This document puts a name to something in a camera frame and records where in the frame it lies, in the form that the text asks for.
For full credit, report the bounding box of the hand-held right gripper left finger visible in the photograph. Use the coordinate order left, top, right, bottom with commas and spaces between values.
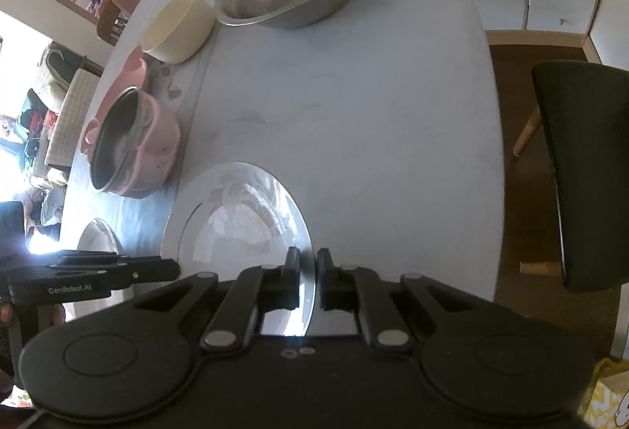
132, 247, 301, 357

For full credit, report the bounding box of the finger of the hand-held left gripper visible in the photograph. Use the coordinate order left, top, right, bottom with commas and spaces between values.
46, 250, 121, 269
54, 257, 180, 285

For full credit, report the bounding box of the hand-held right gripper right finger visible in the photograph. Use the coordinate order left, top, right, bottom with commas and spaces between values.
317, 247, 487, 356

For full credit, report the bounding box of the small steel bowl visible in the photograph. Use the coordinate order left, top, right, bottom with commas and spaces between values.
75, 217, 121, 259

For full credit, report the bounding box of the clear glass plate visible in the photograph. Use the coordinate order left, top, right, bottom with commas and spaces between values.
161, 160, 316, 337

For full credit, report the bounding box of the pink bowl with steel liner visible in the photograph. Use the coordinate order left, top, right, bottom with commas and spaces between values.
81, 86, 182, 199

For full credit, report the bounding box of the pink bear-shaped plate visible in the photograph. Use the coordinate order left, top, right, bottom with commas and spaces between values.
112, 48, 151, 92

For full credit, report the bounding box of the cream woven bench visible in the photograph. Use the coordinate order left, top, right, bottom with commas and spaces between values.
44, 68, 102, 170

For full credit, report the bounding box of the cream bowl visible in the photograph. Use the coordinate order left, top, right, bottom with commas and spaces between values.
140, 0, 217, 65

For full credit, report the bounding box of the pink chair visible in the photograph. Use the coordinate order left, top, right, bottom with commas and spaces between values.
96, 0, 151, 47

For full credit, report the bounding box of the black seat wooden chair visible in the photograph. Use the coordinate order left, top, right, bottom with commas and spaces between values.
512, 60, 629, 295

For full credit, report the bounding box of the yellow paper bag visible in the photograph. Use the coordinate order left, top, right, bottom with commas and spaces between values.
579, 357, 629, 429

